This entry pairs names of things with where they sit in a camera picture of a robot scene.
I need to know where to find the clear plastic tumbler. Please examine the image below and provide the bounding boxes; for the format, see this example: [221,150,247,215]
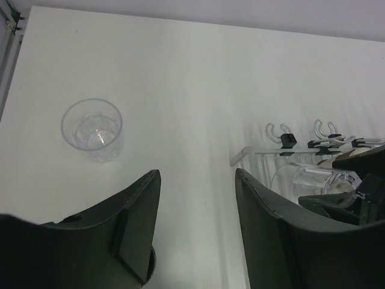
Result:
[60,98,124,163]
[270,163,362,205]

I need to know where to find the dark blue ceramic mug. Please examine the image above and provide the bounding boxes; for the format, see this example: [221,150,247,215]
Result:
[142,246,156,287]

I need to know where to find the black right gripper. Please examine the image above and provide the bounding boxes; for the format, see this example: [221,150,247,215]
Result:
[298,145,384,225]

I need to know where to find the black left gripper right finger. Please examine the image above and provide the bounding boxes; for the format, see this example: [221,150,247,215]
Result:
[235,169,384,288]

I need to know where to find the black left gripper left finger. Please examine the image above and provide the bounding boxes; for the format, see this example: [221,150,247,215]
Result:
[1,169,161,288]

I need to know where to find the aluminium frame post left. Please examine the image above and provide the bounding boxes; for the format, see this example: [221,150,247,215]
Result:
[1,0,29,117]

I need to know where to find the silver flat dish rack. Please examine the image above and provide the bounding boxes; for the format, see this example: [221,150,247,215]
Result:
[230,119,384,188]

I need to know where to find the cream steel cup brown band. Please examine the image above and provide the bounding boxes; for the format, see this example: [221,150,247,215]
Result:
[317,147,372,169]

